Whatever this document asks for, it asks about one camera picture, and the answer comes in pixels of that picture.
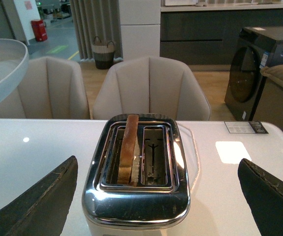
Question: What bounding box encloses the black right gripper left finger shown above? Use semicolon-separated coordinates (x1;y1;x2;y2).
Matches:
0;156;78;236

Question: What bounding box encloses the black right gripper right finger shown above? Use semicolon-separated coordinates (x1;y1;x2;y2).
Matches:
238;158;283;236

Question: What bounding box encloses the slice of bread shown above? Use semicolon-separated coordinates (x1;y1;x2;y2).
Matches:
117;114;141;186

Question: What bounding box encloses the grey-blue round plate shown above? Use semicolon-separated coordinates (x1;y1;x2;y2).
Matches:
0;39;29;103

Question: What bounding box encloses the information placard on table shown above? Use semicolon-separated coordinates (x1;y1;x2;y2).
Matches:
225;121;268;134

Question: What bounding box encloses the beige sofa armrest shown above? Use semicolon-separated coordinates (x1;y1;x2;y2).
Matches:
253;65;283;131

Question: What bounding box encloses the chrome two-slot toaster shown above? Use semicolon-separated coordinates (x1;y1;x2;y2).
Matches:
82;114;200;236

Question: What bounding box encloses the beige chair left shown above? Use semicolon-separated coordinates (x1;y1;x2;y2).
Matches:
0;57;90;119

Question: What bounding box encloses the beige chair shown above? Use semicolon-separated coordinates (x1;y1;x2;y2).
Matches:
93;56;211;121
0;57;90;119

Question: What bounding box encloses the dark washing machine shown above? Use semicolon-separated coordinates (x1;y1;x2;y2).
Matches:
225;26;283;121

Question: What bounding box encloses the beige chair right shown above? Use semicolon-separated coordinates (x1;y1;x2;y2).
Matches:
93;56;211;121

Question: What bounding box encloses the red bin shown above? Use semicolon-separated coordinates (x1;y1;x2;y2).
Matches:
31;19;48;42

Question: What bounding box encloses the dark kitchen counter cabinet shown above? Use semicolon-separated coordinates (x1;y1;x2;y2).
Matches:
160;5;283;65

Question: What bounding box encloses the grey curtain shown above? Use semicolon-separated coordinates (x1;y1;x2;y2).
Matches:
70;0;122;60

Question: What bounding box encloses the white cabinet column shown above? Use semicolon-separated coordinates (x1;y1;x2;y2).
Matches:
118;0;161;60

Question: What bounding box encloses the woven basket with handles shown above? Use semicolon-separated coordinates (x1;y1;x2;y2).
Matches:
91;36;115;69

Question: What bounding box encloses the pink wall notice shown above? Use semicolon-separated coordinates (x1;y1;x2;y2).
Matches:
24;0;32;10

